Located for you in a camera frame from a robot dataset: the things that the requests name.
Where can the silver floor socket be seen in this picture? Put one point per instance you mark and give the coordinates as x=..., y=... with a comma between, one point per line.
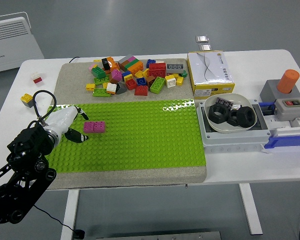
x=205, y=47
x=202, y=38

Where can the dark grey sloped brick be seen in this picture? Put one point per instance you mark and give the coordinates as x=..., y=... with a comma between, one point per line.
x=120, y=88

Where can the thin yellow brick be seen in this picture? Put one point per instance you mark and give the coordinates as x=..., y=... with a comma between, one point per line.
x=97, y=60

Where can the thin pale grey piece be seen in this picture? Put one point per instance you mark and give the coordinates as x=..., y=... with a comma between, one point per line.
x=160, y=61

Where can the purple circuit board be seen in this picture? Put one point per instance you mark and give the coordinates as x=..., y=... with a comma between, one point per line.
x=223, y=102

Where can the grey flat brick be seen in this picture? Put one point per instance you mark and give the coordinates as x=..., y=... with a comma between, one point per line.
x=175, y=67

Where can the multicolour stacked brick block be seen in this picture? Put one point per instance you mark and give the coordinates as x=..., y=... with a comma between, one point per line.
x=130, y=63

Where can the white and orange brick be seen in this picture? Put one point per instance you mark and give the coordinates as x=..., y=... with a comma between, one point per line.
x=111, y=88

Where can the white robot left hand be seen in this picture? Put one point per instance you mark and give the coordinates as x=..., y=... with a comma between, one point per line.
x=61, y=118

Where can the large red brick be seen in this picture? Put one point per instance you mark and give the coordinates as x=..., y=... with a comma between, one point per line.
x=157, y=70

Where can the grey junction box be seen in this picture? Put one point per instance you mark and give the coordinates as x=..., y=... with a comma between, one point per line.
x=230, y=145

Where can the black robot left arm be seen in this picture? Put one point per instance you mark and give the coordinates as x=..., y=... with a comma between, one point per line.
x=27, y=145

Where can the grey-brown mat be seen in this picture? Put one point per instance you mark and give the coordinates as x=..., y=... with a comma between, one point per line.
x=65, y=72

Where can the blue plastic part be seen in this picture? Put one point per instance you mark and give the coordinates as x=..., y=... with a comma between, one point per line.
x=277, y=143

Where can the lime green flat brick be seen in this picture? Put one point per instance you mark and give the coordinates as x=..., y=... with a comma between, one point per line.
x=101, y=92
x=101, y=80

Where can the lime green long brick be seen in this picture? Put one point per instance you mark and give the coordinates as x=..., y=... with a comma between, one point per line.
x=157, y=85

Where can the white breaker assembly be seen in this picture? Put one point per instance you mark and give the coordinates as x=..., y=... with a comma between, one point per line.
x=285, y=131

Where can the white and yellow brick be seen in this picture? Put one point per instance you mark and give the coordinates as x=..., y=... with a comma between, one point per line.
x=170, y=81

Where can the white and yellow cardboard box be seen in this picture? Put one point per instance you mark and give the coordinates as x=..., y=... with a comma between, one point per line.
x=210, y=70

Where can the grey block with hole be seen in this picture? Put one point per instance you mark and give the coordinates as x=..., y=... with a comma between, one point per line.
x=268, y=91

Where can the dark green brick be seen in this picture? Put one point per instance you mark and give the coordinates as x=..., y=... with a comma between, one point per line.
x=98, y=72

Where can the small pink brick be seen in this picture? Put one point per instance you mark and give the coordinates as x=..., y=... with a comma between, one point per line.
x=92, y=66

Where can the grey push-button switch box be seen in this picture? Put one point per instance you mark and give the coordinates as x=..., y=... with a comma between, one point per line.
x=282, y=112

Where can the green studded baseplate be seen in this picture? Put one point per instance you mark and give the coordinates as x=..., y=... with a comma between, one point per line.
x=140, y=145

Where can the white and red brick stack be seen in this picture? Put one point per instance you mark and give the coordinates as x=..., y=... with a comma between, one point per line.
x=37, y=78

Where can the large black hex nut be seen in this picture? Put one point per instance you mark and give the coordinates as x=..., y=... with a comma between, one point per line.
x=241, y=120
x=231, y=121
x=212, y=115

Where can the brown brick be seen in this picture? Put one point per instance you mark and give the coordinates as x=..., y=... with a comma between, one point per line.
x=150, y=80

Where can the white table leg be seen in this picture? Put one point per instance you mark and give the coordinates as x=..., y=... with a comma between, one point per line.
x=250, y=210
x=70, y=212

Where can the orange cylinder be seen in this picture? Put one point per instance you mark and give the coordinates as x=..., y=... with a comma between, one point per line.
x=287, y=81

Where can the white panel heater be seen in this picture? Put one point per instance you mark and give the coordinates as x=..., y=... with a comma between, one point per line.
x=10, y=45

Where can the magenta square building brick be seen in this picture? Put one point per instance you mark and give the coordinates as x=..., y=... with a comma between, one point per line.
x=100, y=126
x=89, y=127
x=116, y=75

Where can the black brick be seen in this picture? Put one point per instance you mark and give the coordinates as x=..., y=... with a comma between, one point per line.
x=105, y=63

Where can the white bowl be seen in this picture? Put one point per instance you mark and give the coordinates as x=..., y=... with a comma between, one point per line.
x=222, y=128

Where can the yellow and grey brick stack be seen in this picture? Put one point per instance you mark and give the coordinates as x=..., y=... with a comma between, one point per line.
x=27, y=100

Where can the small dark green piece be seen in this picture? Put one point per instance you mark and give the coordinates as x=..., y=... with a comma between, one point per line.
x=183, y=74

